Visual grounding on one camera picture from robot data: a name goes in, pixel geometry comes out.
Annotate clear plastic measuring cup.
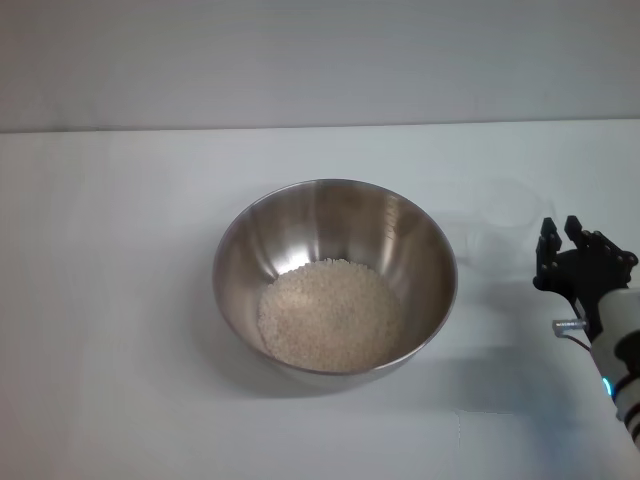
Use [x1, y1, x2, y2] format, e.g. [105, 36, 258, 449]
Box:
[441, 178, 559, 274]

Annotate white rice grains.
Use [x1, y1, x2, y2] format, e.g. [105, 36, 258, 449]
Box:
[256, 257, 404, 374]

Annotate right wrist cable with connector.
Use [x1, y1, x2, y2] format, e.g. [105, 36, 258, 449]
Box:
[551, 297, 599, 354]

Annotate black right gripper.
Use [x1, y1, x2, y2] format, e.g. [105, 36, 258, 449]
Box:
[532, 215, 640, 322]

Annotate stainless steel mixing bowl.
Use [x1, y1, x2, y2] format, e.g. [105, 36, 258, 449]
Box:
[211, 177, 459, 387]

